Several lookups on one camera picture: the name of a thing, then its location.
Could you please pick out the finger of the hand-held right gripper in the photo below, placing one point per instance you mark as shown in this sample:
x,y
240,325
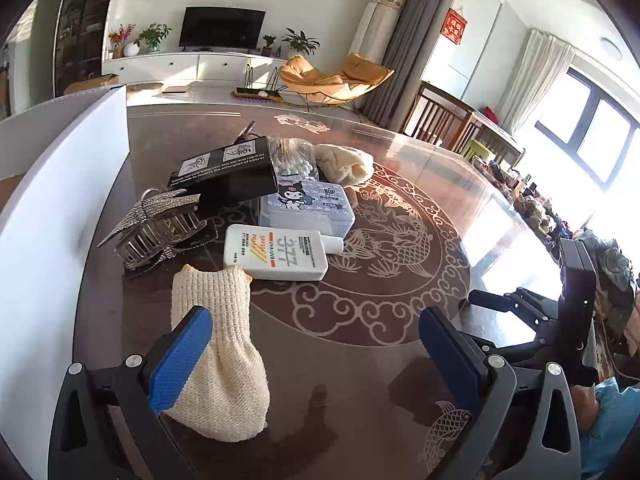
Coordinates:
x,y
495,300
520,353

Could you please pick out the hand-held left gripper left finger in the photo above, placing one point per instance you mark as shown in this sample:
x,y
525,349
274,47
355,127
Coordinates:
x,y
177,360

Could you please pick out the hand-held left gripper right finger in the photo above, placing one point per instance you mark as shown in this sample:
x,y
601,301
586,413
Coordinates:
x,y
445,355

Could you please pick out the cream knit glove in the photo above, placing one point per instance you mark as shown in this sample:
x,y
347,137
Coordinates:
x,y
230,360
345,165

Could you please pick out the rhinestone bow hair clip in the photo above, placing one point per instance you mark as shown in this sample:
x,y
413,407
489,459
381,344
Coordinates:
x,y
150,235

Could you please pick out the white sunscreen bottle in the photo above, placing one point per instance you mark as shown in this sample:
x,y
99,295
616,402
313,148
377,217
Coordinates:
x,y
280,255

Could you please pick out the white cardboard box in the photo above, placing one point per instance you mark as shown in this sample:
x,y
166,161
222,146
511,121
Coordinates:
x,y
60,235

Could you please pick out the black printed cardboard box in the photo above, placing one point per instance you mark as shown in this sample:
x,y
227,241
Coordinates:
x,y
225,172

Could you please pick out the clear cartoon print plastic box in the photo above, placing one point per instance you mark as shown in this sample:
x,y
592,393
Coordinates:
x,y
310,207

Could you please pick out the bag of cotton swabs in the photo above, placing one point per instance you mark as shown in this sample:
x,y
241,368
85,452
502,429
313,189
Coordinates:
x,y
295,160

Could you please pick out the person's right forearm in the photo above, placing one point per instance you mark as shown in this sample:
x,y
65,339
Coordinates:
x,y
610,420

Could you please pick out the row of cluttered small items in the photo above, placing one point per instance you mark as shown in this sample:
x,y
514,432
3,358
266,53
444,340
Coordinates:
x,y
540,210

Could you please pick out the dark patterned cloth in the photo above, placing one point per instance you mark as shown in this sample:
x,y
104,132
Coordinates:
x,y
615,280

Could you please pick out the large window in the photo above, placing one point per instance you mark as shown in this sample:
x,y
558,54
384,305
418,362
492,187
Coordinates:
x,y
600,130

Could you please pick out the wooden chair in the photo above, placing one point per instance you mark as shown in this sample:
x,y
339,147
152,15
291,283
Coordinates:
x,y
437,120

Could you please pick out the white curtain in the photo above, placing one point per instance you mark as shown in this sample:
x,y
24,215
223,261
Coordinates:
x,y
540,80

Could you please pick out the round ceiling light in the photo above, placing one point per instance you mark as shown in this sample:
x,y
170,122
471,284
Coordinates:
x,y
611,47

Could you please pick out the pink flat book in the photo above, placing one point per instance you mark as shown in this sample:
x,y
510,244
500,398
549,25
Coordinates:
x,y
176,90

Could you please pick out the grey curtain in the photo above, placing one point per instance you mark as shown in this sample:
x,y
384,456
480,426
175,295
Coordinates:
x,y
405,45

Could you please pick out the beige floor cushion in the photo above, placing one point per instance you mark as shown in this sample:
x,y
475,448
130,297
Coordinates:
x,y
145,88

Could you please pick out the orange lounge chair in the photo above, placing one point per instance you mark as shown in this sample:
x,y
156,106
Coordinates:
x,y
325,80

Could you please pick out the brown cardboard box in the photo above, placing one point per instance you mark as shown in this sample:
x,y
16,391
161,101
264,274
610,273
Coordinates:
x,y
92,84

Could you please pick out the white television cabinet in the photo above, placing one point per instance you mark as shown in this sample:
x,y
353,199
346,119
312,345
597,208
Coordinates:
x,y
200,66

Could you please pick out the covered floor air conditioner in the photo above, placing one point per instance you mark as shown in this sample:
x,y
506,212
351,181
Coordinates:
x,y
377,25

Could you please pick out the white round vase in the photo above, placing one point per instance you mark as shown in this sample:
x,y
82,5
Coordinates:
x,y
131,50

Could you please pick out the broad leaf potted plant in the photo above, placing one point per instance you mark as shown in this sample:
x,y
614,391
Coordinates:
x,y
300,42

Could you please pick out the bushy green potted plant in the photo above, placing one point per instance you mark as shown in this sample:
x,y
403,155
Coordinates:
x,y
152,37

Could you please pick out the red flowers in vase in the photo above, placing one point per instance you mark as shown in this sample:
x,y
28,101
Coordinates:
x,y
119,40

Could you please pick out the small potted plant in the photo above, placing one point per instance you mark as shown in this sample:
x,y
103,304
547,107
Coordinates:
x,y
268,46

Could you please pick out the black television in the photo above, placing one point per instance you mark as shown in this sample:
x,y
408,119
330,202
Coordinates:
x,y
222,29

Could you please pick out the black glass display cabinet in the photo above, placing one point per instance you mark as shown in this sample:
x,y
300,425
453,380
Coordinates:
x,y
82,30

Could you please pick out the red wall hanging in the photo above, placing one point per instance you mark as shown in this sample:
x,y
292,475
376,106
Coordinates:
x,y
454,25

